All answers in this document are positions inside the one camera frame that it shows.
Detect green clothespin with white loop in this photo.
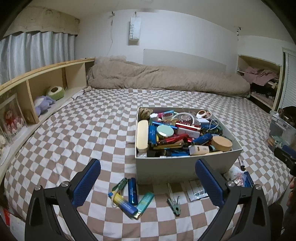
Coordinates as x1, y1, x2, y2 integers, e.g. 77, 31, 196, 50
167, 183, 181, 216

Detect person's right hand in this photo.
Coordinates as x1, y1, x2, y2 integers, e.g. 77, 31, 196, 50
287, 177, 295, 206

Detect clear storage bin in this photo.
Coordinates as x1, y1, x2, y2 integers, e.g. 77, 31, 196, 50
268, 111, 295, 150

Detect blue screwdriver pen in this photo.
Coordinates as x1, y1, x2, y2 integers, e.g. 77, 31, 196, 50
238, 156, 246, 171

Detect round wooden lid box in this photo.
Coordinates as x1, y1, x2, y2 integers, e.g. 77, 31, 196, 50
211, 136, 233, 152

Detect white and blue sachet packet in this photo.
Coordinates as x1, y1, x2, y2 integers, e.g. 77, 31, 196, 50
184, 180, 208, 202

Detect yellow and blue lighter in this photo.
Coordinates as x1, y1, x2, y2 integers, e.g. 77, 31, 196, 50
108, 191, 139, 220

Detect dark green clothespin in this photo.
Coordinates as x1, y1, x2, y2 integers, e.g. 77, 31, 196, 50
112, 177, 128, 192

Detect dark blue lighter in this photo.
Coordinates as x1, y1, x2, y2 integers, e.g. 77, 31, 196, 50
128, 178, 138, 205

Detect red metallic lighter box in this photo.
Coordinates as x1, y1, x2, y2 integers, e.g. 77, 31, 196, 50
175, 123, 201, 132

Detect teal lighter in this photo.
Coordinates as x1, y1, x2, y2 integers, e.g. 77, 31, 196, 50
137, 192, 154, 215

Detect framed doll picture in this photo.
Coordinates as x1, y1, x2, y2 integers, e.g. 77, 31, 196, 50
1, 93, 27, 144

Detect white cardboard shoe box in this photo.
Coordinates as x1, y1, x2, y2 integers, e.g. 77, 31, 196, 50
135, 106, 242, 184

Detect purple plush toy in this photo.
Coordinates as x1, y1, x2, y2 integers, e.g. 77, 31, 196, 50
34, 96, 56, 116

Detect mint round compact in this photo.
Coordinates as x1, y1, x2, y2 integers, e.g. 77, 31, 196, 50
157, 125, 174, 138

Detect wooden headboard shelf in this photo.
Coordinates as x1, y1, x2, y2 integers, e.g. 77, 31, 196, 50
1, 58, 94, 179

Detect white tape roll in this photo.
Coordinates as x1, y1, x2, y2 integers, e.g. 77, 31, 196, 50
161, 110, 174, 121

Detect green avocado plush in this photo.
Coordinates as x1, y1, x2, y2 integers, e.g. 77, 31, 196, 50
46, 86, 65, 101

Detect cream oblong case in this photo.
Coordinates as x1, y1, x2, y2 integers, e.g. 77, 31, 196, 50
136, 120, 149, 153

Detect blue lighter in box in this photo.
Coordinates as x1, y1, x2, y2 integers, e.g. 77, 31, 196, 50
148, 125, 157, 146

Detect beige duvet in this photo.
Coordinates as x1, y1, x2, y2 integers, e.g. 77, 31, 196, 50
87, 55, 250, 98

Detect grey curtain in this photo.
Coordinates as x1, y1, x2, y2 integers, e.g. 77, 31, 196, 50
1, 32, 76, 84

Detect white hanging paper bag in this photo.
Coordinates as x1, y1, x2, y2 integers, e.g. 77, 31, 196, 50
128, 11, 142, 45

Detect wall closet with clothes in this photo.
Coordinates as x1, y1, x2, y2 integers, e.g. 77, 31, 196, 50
237, 55, 282, 113

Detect knotted rope ball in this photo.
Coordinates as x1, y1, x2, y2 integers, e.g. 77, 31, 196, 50
138, 108, 153, 120

